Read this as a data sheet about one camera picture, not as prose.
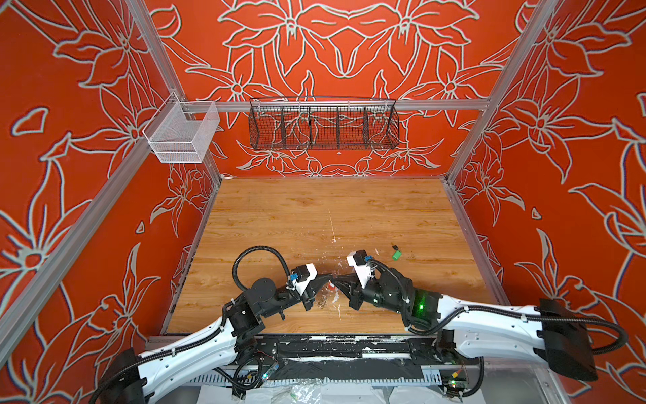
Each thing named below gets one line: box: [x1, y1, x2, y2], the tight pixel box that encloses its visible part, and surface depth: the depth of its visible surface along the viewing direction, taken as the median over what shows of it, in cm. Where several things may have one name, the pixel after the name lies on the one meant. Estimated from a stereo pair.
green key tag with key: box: [391, 244, 403, 261], surface depth 96 cm
